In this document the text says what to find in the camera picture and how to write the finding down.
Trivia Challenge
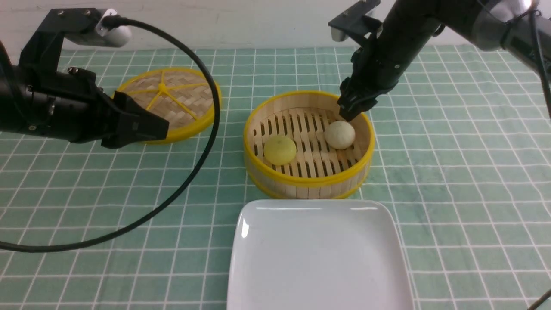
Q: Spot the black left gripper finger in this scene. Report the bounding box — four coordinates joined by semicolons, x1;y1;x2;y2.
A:
102;91;170;149

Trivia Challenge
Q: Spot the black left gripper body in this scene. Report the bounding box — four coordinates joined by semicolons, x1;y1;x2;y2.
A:
1;46;117;144

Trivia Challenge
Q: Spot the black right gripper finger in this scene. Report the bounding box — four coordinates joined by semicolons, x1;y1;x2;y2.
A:
337;88;379;122

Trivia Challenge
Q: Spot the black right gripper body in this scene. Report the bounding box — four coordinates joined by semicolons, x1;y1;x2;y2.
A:
341;0;441;95

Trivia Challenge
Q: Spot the beige steamed bun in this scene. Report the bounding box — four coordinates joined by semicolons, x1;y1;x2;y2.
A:
324;121;356;150

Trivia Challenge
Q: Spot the yellow steamed bun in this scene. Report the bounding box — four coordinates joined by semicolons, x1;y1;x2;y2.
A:
263;136;297;166

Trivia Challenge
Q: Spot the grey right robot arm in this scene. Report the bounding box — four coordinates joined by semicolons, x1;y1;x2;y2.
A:
328;0;551;121

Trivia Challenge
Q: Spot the white square plate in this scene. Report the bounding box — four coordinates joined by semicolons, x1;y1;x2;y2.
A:
226;199;415;310

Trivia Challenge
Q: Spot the yellow bamboo steamer lid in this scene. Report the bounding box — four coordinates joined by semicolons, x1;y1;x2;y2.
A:
116;68;214;144

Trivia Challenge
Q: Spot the yellow bamboo steamer basket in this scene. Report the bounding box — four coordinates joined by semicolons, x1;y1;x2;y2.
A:
243;90;376;199

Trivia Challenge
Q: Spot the green checkered tablecloth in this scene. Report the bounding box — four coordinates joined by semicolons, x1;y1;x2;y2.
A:
0;45;551;310

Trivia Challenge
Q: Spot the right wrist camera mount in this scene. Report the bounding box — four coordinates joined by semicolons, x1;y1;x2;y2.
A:
328;0;382;47

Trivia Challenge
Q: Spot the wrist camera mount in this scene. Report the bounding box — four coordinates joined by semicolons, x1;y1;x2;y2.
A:
18;8;132;72
328;0;382;47

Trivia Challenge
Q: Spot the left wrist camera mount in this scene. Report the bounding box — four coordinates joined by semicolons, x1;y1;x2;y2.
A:
18;8;132;72

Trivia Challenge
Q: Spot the black left camera cable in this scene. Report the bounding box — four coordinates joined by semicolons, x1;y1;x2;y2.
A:
0;16;221;253

